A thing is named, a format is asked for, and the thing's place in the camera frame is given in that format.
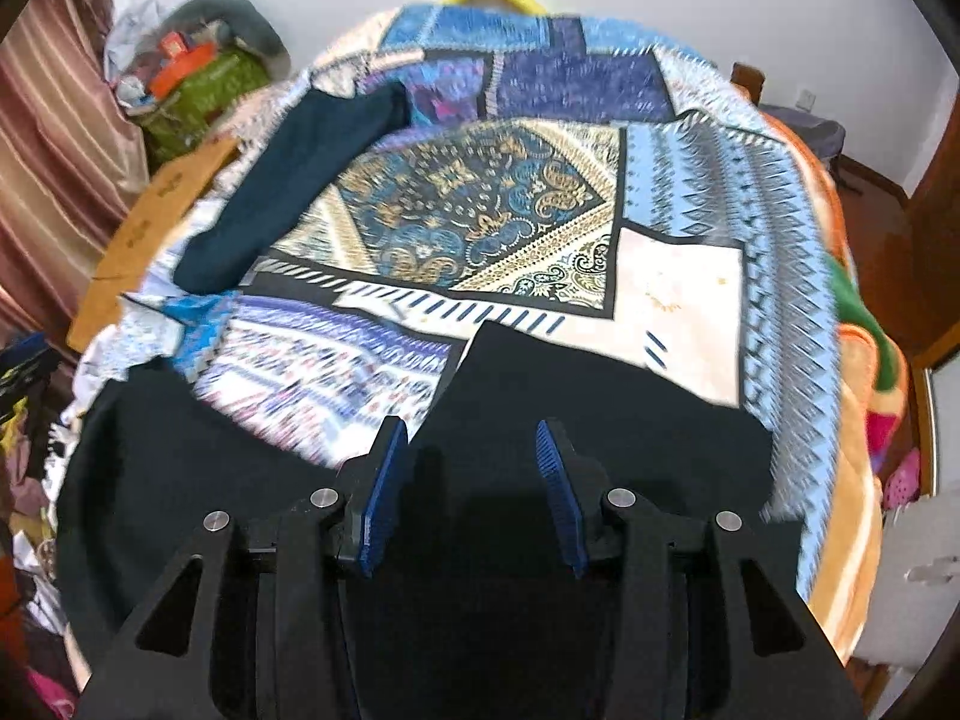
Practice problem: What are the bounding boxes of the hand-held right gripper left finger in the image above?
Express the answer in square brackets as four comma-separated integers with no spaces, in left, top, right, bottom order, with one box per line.
[79,416,410,720]

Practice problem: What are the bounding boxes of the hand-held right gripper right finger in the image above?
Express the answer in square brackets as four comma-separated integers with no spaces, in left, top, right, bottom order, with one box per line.
[534,418,863,720]

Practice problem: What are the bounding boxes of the black pants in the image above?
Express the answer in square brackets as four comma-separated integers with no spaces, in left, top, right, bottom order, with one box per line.
[56,82,807,720]

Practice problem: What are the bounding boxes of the orange colourful fleece blanket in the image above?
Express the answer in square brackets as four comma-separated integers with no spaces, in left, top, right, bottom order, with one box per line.
[757,109,912,668]

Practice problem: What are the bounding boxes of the blue patchwork patterned blanket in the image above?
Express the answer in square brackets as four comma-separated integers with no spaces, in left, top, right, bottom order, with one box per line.
[71,4,845,601]

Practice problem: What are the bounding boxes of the pink slippers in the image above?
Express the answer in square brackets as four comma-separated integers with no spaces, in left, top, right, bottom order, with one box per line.
[881,446,923,511]

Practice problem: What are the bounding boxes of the pile of mixed clothes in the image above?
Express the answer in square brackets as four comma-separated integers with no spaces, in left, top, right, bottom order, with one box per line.
[0,330,83,698]

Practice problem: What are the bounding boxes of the wooden lap desk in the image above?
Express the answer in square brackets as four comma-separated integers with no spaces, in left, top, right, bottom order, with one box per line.
[67,136,241,353]

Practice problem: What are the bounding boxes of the green printed bag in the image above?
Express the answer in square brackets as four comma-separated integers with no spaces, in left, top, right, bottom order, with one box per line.
[139,45,271,166]

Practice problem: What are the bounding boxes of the brown wooden wardrobe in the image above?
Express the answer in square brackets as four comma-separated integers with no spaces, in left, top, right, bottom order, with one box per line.
[904,112,960,496]

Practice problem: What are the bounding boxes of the orange box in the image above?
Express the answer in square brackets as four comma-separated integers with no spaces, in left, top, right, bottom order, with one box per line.
[150,41,218,98]

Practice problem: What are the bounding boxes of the grey neck pillow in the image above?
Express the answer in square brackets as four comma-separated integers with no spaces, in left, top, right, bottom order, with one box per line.
[169,0,293,80]

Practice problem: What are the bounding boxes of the pink striped curtain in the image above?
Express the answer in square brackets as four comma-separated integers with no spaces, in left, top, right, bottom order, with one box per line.
[0,0,151,346]

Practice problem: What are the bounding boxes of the white crumpled cloth bundle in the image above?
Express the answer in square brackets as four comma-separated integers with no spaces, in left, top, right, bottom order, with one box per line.
[105,0,173,102]

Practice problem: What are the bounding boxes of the brown wooden bed post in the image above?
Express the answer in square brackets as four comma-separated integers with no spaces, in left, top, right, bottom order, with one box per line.
[731,60,766,110]

